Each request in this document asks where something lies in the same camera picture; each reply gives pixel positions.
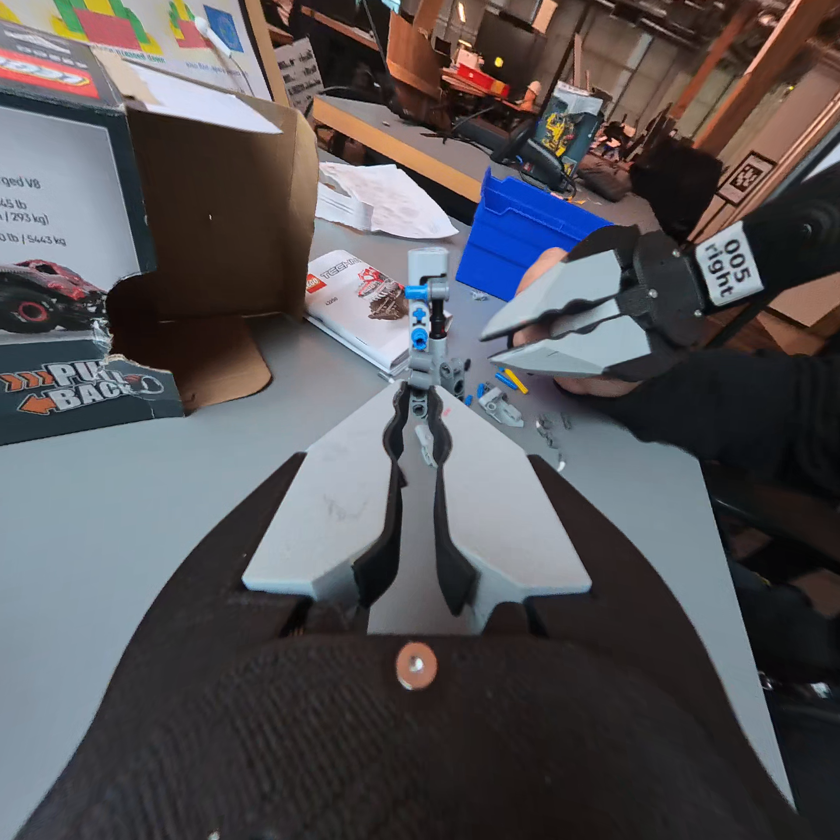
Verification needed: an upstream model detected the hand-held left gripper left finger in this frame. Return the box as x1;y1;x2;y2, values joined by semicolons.
241;382;408;613

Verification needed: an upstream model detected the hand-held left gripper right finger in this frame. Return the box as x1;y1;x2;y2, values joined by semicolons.
430;384;593;634

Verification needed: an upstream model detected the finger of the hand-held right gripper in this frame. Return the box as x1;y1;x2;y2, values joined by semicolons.
479;248;636;343
487;298;654;382

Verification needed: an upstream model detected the grey lego assembly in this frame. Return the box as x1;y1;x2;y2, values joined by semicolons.
403;247;472;468

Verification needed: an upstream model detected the person's right forearm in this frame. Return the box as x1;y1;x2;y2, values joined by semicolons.
591;348;840;506

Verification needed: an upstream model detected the light grey lego panel piece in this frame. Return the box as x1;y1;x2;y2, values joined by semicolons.
478;387;525;428

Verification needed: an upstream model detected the lego instruction booklet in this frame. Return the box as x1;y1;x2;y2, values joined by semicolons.
304;249;454;378

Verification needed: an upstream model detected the cardboard lego set box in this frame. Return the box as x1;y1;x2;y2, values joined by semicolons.
0;20;320;447

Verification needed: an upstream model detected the person's right hand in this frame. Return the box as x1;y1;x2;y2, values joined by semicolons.
512;247;641;399

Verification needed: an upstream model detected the blue plastic bin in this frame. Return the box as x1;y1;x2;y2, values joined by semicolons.
456;167;614;303

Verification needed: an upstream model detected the black bag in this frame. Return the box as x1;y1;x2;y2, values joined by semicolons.
629;140;724;242

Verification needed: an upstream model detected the small framed marker sign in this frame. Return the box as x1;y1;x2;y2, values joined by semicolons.
717;151;777;207

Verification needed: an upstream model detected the toy box with yellow vehicle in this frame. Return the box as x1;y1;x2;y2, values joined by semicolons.
533;82;605;179

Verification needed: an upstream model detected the white printed paper sheet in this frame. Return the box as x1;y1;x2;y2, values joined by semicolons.
319;162;460;240

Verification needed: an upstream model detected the grey workbench with wooden edge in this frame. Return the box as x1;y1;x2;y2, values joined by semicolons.
312;94;657;227

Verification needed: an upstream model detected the red storage box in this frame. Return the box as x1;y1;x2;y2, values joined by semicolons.
455;64;511;99

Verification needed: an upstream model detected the white paper stack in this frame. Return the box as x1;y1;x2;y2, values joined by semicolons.
315;180;375;231

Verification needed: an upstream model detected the black monitor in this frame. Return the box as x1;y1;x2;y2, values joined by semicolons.
476;10;550;73

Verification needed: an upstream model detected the plywood cabinet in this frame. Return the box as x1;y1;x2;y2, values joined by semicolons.
386;10;454;129

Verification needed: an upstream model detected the person's dark jacket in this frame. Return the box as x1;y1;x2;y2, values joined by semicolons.
728;558;840;840

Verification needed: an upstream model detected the white printed placard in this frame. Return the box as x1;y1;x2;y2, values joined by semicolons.
274;38;322;114

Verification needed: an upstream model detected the black device with cables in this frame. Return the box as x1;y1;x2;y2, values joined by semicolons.
491;117;578;198

